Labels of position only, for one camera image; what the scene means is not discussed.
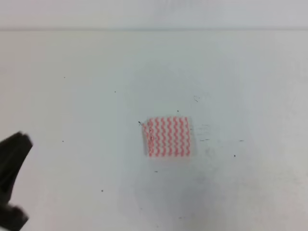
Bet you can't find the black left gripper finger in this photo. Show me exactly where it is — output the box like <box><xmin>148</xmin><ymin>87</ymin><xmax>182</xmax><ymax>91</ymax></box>
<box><xmin>0</xmin><ymin>132</ymin><xmax>33</xmax><ymax>204</ymax></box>
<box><xmin>0</xmin><ymin>205</ymin><xmax>29</xmax><ymax>231</ymax></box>

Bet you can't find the pink white striped towel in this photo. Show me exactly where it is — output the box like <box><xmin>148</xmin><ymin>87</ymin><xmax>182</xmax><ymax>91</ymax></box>
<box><xmin>141</xmin><ymin>116</ymin><xmax>195</xmax><ymax>157</ymax></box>

